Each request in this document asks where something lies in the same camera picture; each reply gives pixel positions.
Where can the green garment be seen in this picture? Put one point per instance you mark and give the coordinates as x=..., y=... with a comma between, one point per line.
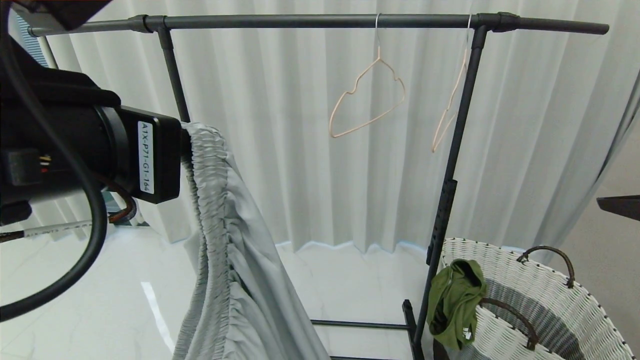
x=457, y=300

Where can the white laundry basket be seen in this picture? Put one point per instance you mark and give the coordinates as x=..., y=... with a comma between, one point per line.
x=525, y=280

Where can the pink clothes hanger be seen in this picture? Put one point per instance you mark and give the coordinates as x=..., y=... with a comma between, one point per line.
x=378, y=52
x=466, y=55

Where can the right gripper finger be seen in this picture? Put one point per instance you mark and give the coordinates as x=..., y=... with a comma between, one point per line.
x=625, y=206

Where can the window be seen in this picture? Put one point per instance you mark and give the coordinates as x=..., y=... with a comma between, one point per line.
x=32, y=47

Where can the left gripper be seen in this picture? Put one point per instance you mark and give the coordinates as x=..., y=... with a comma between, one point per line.
x=167, y=160

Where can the black clothes rack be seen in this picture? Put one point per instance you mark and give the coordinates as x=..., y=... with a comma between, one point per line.
x=325, y=21

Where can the pale grey shorts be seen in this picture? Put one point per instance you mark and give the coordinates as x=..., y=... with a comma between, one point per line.
x=240, y=250

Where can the white curtain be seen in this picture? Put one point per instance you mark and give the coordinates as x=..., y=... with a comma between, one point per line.
x=65, y=212
x=300, y=150

